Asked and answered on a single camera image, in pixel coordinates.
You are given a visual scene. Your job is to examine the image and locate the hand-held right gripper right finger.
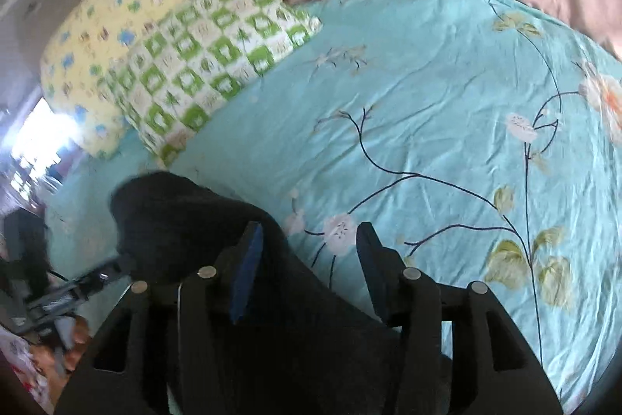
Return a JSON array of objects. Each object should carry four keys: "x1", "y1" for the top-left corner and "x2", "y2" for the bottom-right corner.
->
[{"x1": 356, "y1": 222, "x2": 564, "y2": 415}]

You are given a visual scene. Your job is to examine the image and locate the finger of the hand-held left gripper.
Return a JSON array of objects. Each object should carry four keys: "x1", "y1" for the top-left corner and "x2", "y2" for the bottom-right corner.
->
[{"x1": 73, "y1": 256, "x2": 133, "y2": 296}]

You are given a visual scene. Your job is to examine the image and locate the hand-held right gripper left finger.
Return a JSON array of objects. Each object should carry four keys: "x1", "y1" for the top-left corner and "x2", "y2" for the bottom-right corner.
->
[{"x1": 53, "y1": 222, "x2": 266, "y2": 415}]

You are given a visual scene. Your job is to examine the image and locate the black pants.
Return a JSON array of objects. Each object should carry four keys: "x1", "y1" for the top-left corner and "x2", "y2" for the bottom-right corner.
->
[{"x1": 109, "y1": 171, "x2": 453, "y2": 415}]

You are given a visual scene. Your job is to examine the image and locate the green checked pillow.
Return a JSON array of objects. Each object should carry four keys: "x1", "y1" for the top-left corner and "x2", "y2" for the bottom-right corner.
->
[{"x1": 97, "y1": 0, "x2": 322, "y2": 168}]

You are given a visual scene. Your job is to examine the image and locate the yellow printed pillow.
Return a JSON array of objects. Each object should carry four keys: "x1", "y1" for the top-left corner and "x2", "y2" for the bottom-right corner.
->
[{"x1": 40, "y1": 0, "x2": 285, "y2": 160}]

